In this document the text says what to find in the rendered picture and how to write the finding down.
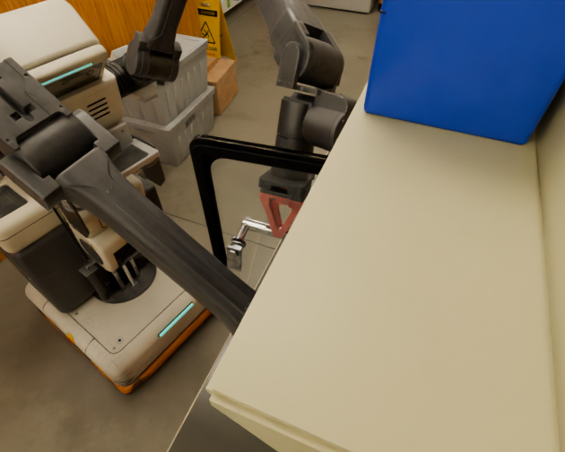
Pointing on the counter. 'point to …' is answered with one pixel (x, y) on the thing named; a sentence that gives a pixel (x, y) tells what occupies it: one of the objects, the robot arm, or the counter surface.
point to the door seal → (238, 160)
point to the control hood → (403, 303)
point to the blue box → (473, 63)
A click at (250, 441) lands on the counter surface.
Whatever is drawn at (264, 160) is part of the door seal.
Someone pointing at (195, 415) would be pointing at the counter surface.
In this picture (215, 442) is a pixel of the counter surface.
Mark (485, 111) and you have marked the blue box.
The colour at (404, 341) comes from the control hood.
